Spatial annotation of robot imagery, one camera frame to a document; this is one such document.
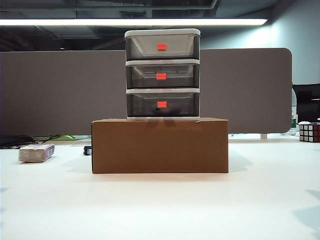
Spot rubik's cube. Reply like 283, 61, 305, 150
299, 121, 320, 144

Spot bright green object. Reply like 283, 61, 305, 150
53, 134, 76, 141

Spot flat black bag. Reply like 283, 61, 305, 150
0, 135, 34, 147

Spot grey desk partition panel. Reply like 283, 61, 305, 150
0, 47, 294, 136

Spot white purple eraser block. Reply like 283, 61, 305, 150
18, 143, 56, 163

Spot thin black cables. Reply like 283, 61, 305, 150
0, 134, 62, 149

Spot brown cardboard box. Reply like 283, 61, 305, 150
90, 117, 230, 174

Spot white plastic drawer cabinet frame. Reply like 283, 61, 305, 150
124, 28, 202, 119

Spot long ceiling light strip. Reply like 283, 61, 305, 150
0, 18, 269, 27

